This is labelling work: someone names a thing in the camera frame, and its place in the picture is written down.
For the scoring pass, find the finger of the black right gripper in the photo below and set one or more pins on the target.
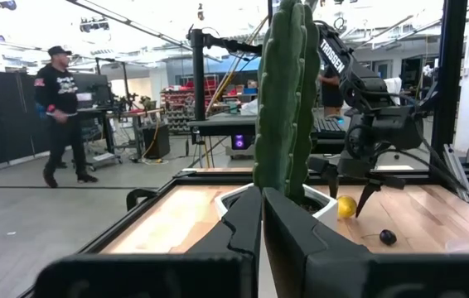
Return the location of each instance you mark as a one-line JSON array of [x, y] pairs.
[[333, 184], [366, 198]]

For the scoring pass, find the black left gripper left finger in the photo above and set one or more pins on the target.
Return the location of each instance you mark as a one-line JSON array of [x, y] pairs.
[[218, 273]]

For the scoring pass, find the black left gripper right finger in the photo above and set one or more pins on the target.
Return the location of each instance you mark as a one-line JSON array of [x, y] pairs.
[[301, 265]]

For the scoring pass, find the yellow lemon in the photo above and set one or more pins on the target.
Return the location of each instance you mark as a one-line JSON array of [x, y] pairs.
[[346, 207]]

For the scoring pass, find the dark blackberry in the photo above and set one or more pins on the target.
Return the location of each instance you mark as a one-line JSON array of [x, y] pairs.
[[388, 237]]

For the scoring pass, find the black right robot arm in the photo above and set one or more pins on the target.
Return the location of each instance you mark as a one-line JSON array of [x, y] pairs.
[[359, 78]]

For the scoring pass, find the white hexagonal planter pot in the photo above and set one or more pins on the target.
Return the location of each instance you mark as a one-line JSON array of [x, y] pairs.
[[329, 214]]

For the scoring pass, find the backlit computer keyboard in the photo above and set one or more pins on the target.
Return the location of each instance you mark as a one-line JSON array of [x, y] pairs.
[[329, 126]]

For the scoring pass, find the person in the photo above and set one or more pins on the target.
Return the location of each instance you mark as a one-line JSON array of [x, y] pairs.
[[332, 97], [58, 95]]

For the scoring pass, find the silver aluminium extrusion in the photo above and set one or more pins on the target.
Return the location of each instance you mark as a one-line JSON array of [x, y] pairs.
[[456, 169]]

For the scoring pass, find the green cactus plant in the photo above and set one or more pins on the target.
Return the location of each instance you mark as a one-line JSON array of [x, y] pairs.
[[280, 103]]

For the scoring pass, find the computer with purple light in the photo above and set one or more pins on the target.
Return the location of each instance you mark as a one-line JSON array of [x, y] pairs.
[[240, 142]]

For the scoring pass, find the black table clamp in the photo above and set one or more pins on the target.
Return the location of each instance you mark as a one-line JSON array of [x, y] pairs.
[[135, 194]]

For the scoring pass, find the grey desk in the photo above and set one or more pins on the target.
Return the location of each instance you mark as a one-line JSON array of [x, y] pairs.
[[222, 124]]

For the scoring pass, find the black upright rig column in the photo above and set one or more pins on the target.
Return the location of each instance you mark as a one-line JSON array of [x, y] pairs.
[[450, 62]]

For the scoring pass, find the black box case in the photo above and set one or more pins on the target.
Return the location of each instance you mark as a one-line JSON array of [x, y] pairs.
[[158, 140]]

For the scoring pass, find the yellow ladder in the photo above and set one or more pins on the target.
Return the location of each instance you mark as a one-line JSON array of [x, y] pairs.
[[228, 78]]

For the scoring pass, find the red storage shelf rack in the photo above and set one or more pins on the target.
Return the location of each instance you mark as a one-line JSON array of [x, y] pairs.
[[180, 107]]

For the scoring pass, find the wooden workbench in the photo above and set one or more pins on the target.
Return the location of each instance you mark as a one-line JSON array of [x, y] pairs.
[[135, 113]]

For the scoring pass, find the black monitor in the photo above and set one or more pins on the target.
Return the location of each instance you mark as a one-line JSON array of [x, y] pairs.
[[93, 89]]

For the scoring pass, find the black partition panels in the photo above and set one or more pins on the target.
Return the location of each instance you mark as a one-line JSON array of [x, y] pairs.
[[6, 116]]

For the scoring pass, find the black metal table frame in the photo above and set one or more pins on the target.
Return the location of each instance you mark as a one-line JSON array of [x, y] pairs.
[[218, 178]]

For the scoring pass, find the black camera stand pole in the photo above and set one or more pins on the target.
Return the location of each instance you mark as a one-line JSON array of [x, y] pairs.
[[198, 83]]

